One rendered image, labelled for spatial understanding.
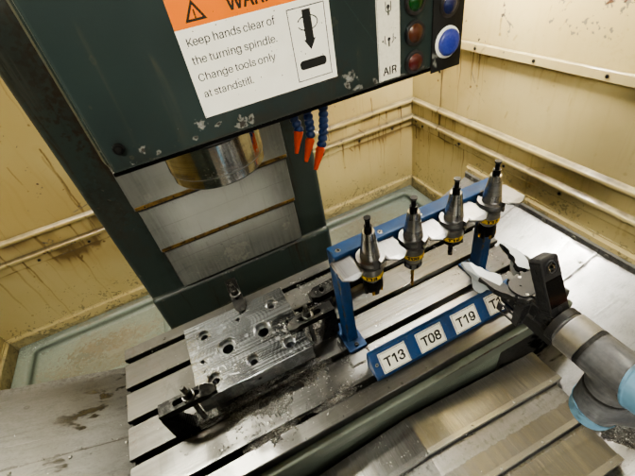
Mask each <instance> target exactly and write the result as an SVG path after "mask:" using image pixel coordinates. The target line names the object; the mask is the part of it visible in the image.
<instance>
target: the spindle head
mask: <svg viewBox="0 0 635 476"><path fill-rule="evenodd" d="M6 1H7V2H8V4H9V6H10V8H11V10H12V11H13V13H14V15H15V16H16V18H17V20H18V21H19V23H20V25H21V26H22V28H23V30H24V31H25V33H26V35H27V36H28V38H29V40H30V41H31V43H32V45H33V46H34V48H35V50H36V51H37V53H38V55H39V56H40V58H41V60H42V61H43V64H44V65H45V67H46V69H47V70H48V72H49V74H50V75H51V77H52V78H53V79H54V81H55V83H56V84H57V86H58V88H59V89H60V92H61V93H62V95H63V97H64V98H65V100H66V102H67V103H68V105H69V107H70V108H71V110H72V112H73V113H74V115H75V117H76V118H77V120H78V121H79V123H80V125H81V126H82V128H83V130H84V131H85V133H86V135H87V136H88V138H89V140H90V141H91V143H92V145H93V146H94V149H95V150H96V152H97V154H98V155H99V157H100V159H101V160H102V161H103V162H104V163H105V164H106V165H108V166H109V167H110V169H111V170H112V173H113V175H114V176H115V177H116V178H117V177H120V176H123V175H125V174H128V173H131V172H134V171H136V170H139V169H142V168H145V167H148V166H150V165H153V164H156V163H159V162H164V161H167V160H170V159H173V158H176V157H178V156H181V155H184V154H187V153H190V152H193V151H196V150H199V149H201V148H203V147H206V146H209V145H214V144H217V143H220V142H223V141H226V140H229V139H231V138H234V137H237V136H240V135H243V134H246V133H249V132H252V131H254V130H257V129H260V128H265V127H267V126H270V125H273V124H276V123H279V122H281V121H284V120H287V119H290V118H293V117H296V116H299V115H302V114H305V113H307V112H310V111H315V110H318V109H321V108H324V107H327V106H330V105H332V104H334V103H337V102H340V101H343V100H346V99H349V98H352V97H355V96H358V95H360V94H365V93H368V92H371V91H374V90H377V89H380V88H383V87H385V86H388V85H391V84H394V83H396V82H399V81H402V80H405V79H408V78H411V77H415V76H418V75H421V74H424V73H427V72H430V68H431V43H432V19H433V0H426V1H425V5H424V7H423V9H422V11H421V12H420V13H419V14H417V15H410V14H408V13H407V12H406V10H405V7H404V0H400V41H401V76H398V77H395V78H392V79H390V80H387V81H384V82H381V83H380V82H379V67H378V47H377V27H376V8H375V0H329V7H330V14H331V23H332V31H333V39H334V47H335V62H336V71H337V76H336V77H333V78H329V79H326V80H323V81H320V82H318V83H315V84H312V85H309V86H305V87H302V88H299V89H297V90H294V91H291V92H288V93H282V94H279V95H276V96H273V97H270V98H268V99H265V100H261V101H258V102H255V103H252V104H249V105H246V106H244V107H240V108H237V109H234V110H229V111H226V112H223V113H220V114H217V115H214V116H211V117H208V118H206V117H205V114H204V111H203V109H202V107H201V104H200V101H199V99H198V96H197V91H196V89H195V86H194V83H193V81H192V78H191V76H190V73H189V71H188V68H187V65H186V62H185V60H184V57H183V54H182V52H181V50H180V45H179V42H178V40H177V37H176V34H175V31H174V29H173V26H172V24H171V21H170V19H169V16H168V13H167V10H166V8H165V5H164V2H163V0H6ZM413 20H421V21H422V22H423V23H424V27H425V33H424V36H423V39H422V40H421V42H420V43H419V44H417V45H415V46H411V45H408V44H407V43H406V41H405V38H404V33H405V30H406V28H407V26H408V24H409V23H410V22H412V21H413ZM413 50H420V51H421V52H422V53H423V55H424V63H423V65H422V67H421V69H420V70H419V71H418V72H417V73H416V74H409V73H407V72H406V70H405V67H404V64H405V60H406V57H407V56H408V54H409V53H410V52H411V51H413Z"/></svg>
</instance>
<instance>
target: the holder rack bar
mask: <svg viewBox="0 0 635 476"><path fill-rule="evenodd" d="M488 179H489V178H484V179H482V180H480V181H477V182H475V183H474V184H472V185H469V186H467V187H465V188H463V189H461V191H462V193H463V203H464V202H467V201H471V202H473V203H476V201H477V197H478V196H482V195H483V193H484V190H485V187H486V184H487V182H488ZM448 197H449V195H446V196H444V197H442V198H439V199H437V200H435V201H433V202H430V203H428V204H426V205H424V206H421V207H419V208H418V209H420V218H421V222H422V221H424V220H427V219H429V218H431V217H433V218H434V219H436V220H437V221H438V219H439V214H440V213H441V212H443V213H444V212H445V208H446V204H447V201H448ZM405 218H406V213H405V214H403V215H401V216H398V217H396V218H394V219H391V220H389V221H387V222H385V223H383V224H381V225H379V226H376V227H374V231H375V234H376V238H377V242H379V241H381V240H383V239H385V238H387V237H389V236H391V235H393V236H394V237H395V238H396V239H398V238H399V232H400V230H403V228H404V223H405ZM361 234H362V233H359V234H357V235H355V236H353V237H351V238H349V239H347V240H344V241H342V242H340V243H338V244H335V245H333V246H329V247H327V248H326V250H327V255H328V258H329V259H330V261H331V262H333V261H337V260H338V259H341V258H343V257H345V256H347V255H352V256H353V258H355V254H356V252H357V250H358V249H359V248H360V245H361Z"/></svg>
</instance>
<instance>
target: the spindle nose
mask: <svg viewBox="0 0 635 476"><path fill-rule="evenodd" d="M263 158H264V150H263V143H262V139H261V135H260V132H259V129H257V130H254V131H252V132H249V133H246V134H243V135H240V136H237V137H234V138H231V139H229V140H226V141H223V142H220V143H217V144H212V145H209V146H206V147H203V148H201V149H199V150H196V151H193V152H190V153H187V154H184V155H181V156H178V157H176V158H173V159H170V160H167V161H165V163H166V165H167V167H168V170H169V172H170V174H171V175H172V176H173V177H174V179H175V181H176V182H177V183H178V185H180V186H182V187H185V188H189V189H194V190H208V189H214V188H219V187H223V186H226V185H229V184H232V183H235V182H236V181H238V180H240V179H243V178H245V177H246V176H248V175H249V174H251V173H252V172H253V171H254V170H256V169H257V167H258V166H259V165H260V164H261V162H262V161H263Z"/></svg>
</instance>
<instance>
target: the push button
mask: <svg viewBox="0 0 635 476"><path fill-rule="evenodd" d="M459 41H460V37H459V33H458V31H457V30H456V29H454V28H449V29H447V30H445V31H444V32H443V33H442V35H441V37H440V39H439V42H438V51H439V53H440V54H441V55H443V56H450V55H452V54H453V53H454V51H455V50H456V49H457V47H458V45H459Z"/></svg>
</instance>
